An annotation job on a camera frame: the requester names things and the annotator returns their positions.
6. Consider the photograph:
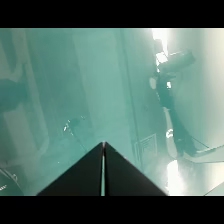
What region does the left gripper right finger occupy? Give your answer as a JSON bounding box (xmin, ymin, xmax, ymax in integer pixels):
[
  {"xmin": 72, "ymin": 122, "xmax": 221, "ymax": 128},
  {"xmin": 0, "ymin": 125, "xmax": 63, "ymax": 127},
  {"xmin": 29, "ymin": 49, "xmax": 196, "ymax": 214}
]
[{"xmin": 103, "ymin": 141, "xmax": 168, "ymax": 197}]

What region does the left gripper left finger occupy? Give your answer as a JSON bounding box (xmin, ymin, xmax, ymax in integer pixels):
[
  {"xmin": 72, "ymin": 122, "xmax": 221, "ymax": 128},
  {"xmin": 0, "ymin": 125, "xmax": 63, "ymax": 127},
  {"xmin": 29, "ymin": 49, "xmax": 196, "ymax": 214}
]
[{"xmin": 37, "ymin": 142, "xmax": 104, "ymax": 197}]

